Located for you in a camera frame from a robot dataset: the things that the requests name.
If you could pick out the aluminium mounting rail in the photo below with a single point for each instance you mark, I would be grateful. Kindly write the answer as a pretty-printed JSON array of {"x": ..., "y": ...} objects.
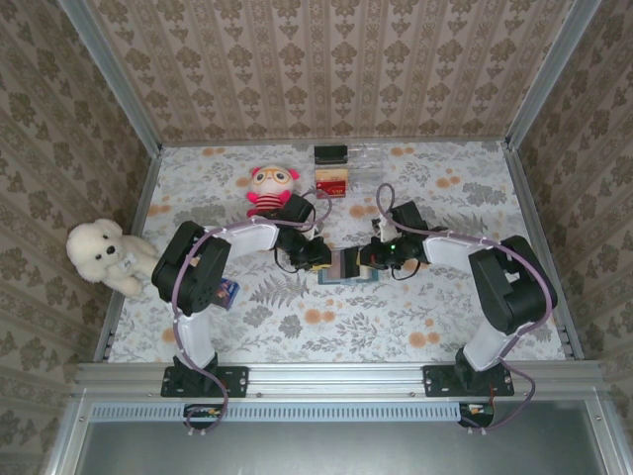
[{"x": 336, "y": 381}]

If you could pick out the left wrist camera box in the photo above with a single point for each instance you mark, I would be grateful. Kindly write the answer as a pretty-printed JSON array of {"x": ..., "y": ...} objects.
[{"x": 299, "y": 208}]

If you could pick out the gold card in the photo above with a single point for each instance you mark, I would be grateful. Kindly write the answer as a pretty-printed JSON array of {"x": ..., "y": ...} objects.
[{"x": 332, "y": 175}]

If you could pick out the grey metal panel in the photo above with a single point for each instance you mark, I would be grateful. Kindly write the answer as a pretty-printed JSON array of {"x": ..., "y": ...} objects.
[{"x": 321, "y": 450}]

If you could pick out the clear acrylic tiered card stand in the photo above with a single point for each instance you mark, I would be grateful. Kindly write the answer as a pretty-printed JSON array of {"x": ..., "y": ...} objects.
[{"x": 368, "y": 168}]

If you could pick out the pink plush doll with glasses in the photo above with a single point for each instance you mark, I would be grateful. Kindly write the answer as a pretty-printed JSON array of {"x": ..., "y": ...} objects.
[{"x": 269, "y": 183}]

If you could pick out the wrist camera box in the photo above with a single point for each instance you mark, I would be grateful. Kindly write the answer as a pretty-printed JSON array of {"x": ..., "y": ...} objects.
[
  {"x": 405, "y": 216},
  {"x": 299, "y": 208}
]

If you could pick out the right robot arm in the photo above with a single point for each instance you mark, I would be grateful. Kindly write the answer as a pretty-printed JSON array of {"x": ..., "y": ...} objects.
[{"x": 487, "y": 341}]

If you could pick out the white plush dog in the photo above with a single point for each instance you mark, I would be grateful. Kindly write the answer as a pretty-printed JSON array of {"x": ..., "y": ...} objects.
[{"x": 99, "y": 247}]

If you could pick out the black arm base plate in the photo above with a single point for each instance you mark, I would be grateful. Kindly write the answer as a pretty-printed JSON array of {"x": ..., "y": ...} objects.
[
  {"x": 437, "y": 381},
  {"x": 232, "y": 381}
]

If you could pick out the aluminium frame post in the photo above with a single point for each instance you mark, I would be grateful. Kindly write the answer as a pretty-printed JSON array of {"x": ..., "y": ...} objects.
[
  {"x": 551, "y": 74},
  {"x": 114, "y": 84}
]

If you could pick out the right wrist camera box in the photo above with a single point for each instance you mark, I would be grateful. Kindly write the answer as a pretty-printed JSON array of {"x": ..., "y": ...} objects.
[{"x": 405, "y": 216}]

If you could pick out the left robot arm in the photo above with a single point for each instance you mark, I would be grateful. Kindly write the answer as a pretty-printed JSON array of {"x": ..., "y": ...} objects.
[{"x": 193, "y": 341}]

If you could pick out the black card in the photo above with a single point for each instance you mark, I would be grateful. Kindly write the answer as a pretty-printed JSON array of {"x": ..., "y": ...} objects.
[{"x": 330, "y": 154}]

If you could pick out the small blue card box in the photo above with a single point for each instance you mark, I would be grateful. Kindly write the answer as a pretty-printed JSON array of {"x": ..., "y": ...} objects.
[{"x": 230, "y": 295}]

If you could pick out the red VIP card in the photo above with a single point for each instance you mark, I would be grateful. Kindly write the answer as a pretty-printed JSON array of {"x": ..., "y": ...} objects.
[{"x": 332, "y": 189}]

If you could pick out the aluminium side rail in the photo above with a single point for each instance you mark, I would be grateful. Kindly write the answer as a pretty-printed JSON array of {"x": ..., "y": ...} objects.
[
  {"x": 129, "y": 247},
  {"x": 544, "y": 247}
]

